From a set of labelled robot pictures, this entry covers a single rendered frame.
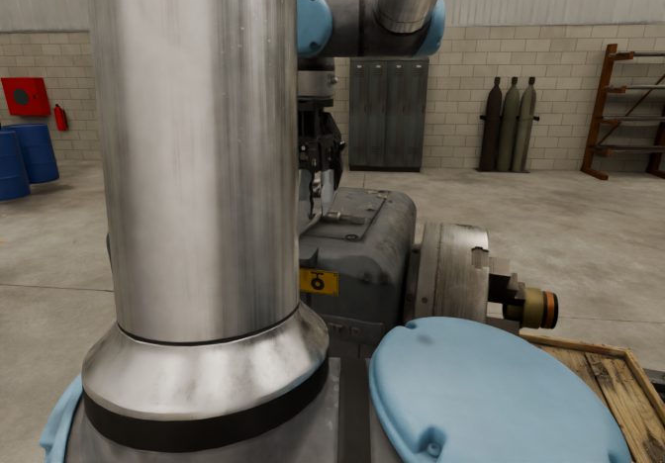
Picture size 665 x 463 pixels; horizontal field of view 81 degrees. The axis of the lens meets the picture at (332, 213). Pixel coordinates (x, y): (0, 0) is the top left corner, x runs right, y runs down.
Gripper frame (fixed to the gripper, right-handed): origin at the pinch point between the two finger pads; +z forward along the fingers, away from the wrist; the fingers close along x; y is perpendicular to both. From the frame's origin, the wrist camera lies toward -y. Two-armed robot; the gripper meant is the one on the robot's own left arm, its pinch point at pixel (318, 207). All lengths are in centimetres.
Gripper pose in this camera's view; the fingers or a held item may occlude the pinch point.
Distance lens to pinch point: 74.0
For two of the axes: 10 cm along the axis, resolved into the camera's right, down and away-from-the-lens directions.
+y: -2.9, 3.1, -9.1
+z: 0.0, 9.5, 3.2
